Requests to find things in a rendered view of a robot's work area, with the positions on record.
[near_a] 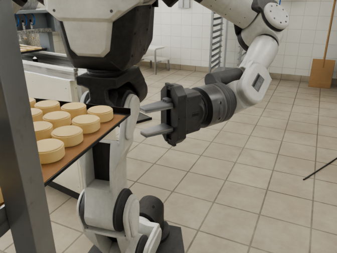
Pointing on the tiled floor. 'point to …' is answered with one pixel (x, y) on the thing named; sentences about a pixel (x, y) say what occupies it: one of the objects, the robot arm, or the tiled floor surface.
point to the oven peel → (323, 66)
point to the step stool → (155, 57)
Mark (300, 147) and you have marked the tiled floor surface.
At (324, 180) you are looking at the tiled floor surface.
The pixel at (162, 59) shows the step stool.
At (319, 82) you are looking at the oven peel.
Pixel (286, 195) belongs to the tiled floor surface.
